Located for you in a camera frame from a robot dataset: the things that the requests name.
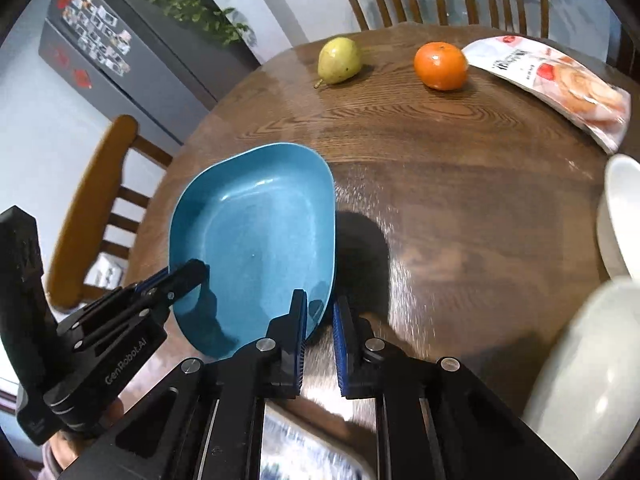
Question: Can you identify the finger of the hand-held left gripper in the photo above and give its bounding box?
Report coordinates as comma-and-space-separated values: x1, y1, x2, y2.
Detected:
56, 266, 171, 335
74, 259, 209, 357

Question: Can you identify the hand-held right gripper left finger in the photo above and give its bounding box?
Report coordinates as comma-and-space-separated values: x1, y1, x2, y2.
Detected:
60, 289, 308, 480

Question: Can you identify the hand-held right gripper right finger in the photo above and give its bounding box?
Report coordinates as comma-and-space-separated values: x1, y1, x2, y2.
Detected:
332, 297, 581, 480

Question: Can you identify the blue square plate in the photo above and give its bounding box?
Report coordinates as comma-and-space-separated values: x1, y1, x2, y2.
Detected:
168, 142, 337, 361

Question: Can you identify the blue square basin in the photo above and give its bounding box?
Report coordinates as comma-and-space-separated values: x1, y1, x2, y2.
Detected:
520, 277, 640, 450

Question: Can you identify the person's left hand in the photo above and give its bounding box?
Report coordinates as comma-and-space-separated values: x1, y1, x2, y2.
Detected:
47, 394, 126, 467

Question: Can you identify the white carton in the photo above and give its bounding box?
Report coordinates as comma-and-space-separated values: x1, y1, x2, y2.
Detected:
84, 254, 124, 289

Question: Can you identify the grey refrigerator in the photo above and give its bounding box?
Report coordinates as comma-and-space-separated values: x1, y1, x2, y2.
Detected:
39, 0, 262, 147

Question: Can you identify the cluster of fridge magnets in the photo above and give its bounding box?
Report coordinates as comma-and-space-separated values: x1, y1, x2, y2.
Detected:
52, 0, 133, 88

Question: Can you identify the green pear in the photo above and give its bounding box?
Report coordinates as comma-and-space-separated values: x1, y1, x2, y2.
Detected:
314, 36, 363, 88

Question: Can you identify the trailing green plant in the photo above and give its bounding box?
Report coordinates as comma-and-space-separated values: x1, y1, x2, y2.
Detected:
112, 0, 252, 47

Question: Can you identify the orange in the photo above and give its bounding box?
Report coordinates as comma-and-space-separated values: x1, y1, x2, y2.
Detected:
413, 41, 469, 92

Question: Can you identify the white snack packet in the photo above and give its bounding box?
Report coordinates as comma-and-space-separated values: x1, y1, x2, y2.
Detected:
461, 35, 632, 155

